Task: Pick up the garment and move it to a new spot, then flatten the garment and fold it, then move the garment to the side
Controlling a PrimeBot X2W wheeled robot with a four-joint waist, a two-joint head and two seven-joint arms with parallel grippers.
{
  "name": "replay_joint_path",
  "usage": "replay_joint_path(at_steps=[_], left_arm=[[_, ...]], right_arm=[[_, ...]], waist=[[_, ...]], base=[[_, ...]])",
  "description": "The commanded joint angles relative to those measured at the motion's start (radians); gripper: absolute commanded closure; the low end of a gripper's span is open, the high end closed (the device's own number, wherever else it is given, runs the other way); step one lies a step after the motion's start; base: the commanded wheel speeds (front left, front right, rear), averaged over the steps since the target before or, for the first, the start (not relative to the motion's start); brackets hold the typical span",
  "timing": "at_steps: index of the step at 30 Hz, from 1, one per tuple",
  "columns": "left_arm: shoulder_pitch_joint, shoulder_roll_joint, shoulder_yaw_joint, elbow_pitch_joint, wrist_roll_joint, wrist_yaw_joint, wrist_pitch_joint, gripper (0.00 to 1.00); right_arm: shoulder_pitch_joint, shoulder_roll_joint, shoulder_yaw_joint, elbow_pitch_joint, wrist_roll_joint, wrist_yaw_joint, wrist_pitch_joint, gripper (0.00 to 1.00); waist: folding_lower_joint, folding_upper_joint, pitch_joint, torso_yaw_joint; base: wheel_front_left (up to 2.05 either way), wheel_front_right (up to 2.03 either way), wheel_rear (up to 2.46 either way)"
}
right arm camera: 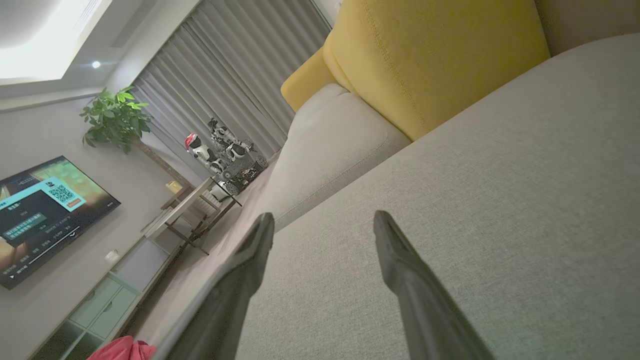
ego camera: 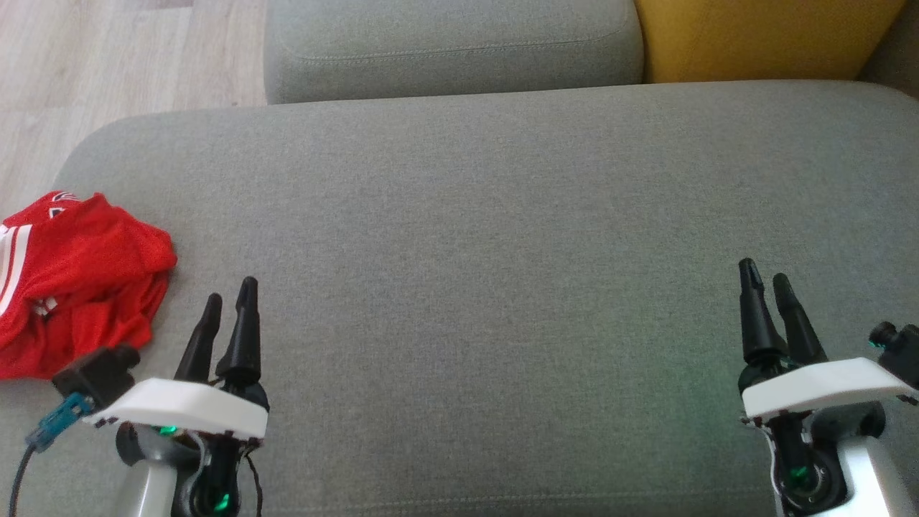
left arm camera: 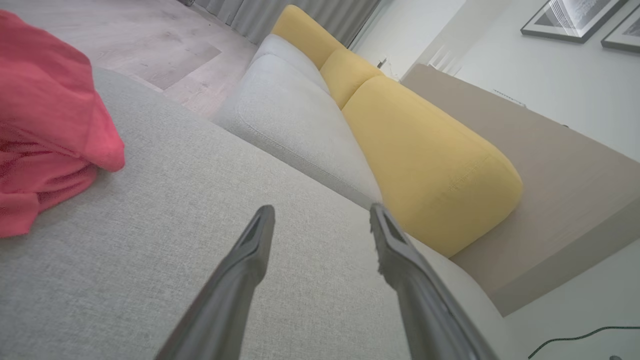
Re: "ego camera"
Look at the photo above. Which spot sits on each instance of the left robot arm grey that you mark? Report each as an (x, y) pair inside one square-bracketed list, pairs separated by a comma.
[(147, 488)]

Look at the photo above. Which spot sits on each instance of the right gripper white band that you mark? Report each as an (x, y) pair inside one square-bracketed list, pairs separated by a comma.
[(818, 388)]

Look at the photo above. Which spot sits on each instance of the large yellow sofa backrest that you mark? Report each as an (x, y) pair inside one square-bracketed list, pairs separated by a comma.
[(754, 36)]

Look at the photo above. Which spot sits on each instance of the large grey sofa seat cushion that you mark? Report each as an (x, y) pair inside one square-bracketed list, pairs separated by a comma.
[(467, 251)]

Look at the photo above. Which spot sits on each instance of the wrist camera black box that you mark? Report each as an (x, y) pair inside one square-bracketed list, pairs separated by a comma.
[(897, 352), (97, 373)]

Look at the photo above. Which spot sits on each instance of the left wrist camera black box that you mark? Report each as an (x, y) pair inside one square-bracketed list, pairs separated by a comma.
[(97, 373)]

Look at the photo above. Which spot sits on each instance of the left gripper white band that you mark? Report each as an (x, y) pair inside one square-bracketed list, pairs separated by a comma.
[(187, 406)]

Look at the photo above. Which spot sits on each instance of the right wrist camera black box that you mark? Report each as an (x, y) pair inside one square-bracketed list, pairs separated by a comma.
[(897, 352)]

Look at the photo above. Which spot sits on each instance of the red garment with white stripes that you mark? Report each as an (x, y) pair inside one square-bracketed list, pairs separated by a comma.
[(86, 237)]

